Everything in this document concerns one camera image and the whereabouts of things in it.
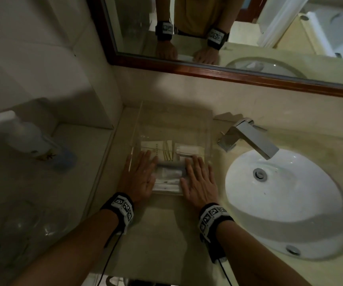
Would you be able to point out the person's right thumb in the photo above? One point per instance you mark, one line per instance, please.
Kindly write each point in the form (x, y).
(184, 187)

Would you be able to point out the person's left hand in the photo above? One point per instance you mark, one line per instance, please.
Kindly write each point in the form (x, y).
(137, 181)

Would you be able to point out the person's left little finger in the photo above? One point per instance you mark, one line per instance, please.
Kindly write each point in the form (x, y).
(129, 165)

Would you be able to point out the black right wrist tracker band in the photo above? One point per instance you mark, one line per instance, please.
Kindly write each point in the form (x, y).
(214, 220)

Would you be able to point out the person's right forearm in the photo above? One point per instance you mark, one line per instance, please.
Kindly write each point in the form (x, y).
(258, 256)

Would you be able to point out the clear acrylic box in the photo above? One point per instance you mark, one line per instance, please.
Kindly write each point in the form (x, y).
(174, 128)

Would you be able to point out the clear drinking glass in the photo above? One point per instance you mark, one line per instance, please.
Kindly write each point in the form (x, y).
(19, 226)
(55, 226)

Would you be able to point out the person's left thumb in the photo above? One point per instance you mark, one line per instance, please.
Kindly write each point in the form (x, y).
(152, 184)

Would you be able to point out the white flat sachet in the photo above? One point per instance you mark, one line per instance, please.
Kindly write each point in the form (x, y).
(167, 186)

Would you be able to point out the black wrist tracker band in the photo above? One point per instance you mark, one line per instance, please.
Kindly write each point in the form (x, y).
(120, 208)
(214, 220)

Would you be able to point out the white folded packet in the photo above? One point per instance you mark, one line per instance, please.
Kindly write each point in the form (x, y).
(189, 149)

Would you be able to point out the beige paper packet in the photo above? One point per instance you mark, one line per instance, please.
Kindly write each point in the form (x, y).
(158, 149)

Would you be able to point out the white oval sink basin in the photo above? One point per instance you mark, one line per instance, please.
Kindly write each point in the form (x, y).
(293, 211)

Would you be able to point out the person's right middle finger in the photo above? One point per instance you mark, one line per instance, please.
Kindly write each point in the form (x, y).
(195, 167)

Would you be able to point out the chrome sink drain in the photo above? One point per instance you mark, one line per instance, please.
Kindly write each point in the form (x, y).
(260, 174)

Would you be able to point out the person's left forearm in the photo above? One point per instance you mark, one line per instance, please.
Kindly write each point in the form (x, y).
(70, 253)

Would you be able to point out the person's right little finger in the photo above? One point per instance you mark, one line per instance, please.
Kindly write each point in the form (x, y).
(209, 175)

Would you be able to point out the chrome square faucet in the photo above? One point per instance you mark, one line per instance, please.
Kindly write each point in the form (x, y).
(249, 138)

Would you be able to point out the person's right hand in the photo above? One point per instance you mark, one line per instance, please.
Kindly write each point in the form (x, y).
(201, 189)

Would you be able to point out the wood framed wall mirror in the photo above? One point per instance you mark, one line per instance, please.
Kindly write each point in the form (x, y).
(249, 35)

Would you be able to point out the person's left middle finger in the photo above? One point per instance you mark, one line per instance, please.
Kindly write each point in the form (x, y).
(145, 161)

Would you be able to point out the grey rolled cloth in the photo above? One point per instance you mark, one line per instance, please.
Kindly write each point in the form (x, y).
(171, 169)

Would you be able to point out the black left wrist tracker band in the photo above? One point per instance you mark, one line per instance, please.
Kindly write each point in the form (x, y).
(120, 208)

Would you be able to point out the white pump soap bottle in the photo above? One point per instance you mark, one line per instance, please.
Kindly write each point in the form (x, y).
(25, 138)

